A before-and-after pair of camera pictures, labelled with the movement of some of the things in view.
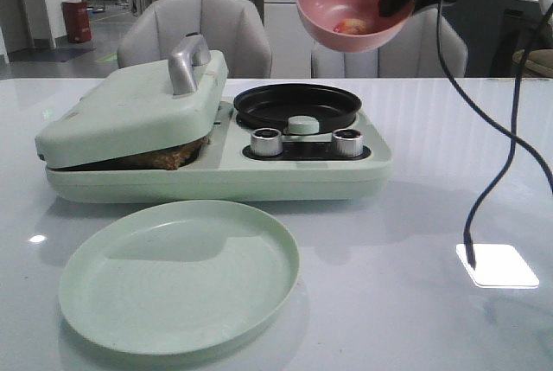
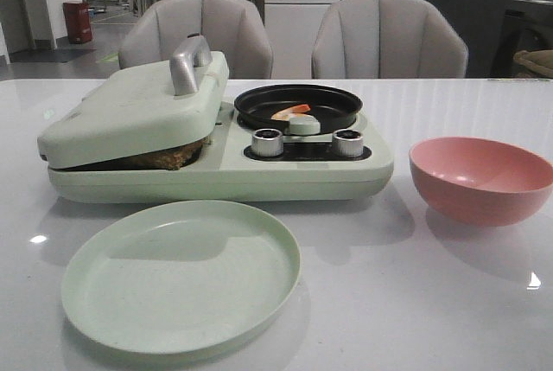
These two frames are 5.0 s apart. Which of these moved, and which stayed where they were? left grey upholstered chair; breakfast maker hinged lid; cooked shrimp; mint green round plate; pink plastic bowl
Moved: cooked shrimp; pink plastic bowl
Stayed: breakfast maker hinged lid; mint green round plate; left grey upholstered chair
